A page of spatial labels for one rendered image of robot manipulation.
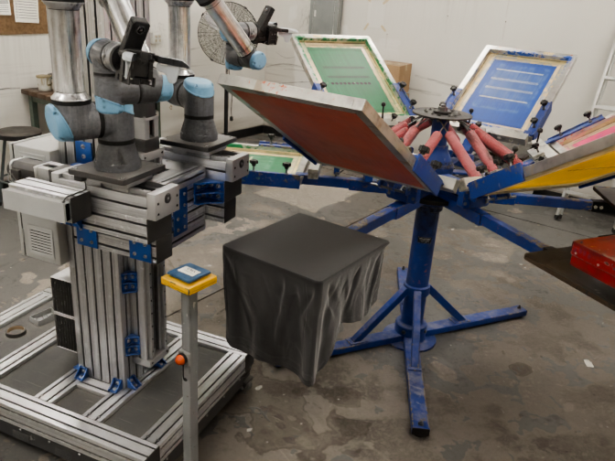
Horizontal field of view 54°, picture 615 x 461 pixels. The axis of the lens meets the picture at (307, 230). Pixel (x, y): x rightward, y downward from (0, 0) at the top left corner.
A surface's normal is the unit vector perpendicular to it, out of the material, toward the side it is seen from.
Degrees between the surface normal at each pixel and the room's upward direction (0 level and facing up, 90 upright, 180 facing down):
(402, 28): 90
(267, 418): 0
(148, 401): 0
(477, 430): 0
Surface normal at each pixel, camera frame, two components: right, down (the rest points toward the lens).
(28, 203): -0.40, 0.33
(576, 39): -0.58, 0.27
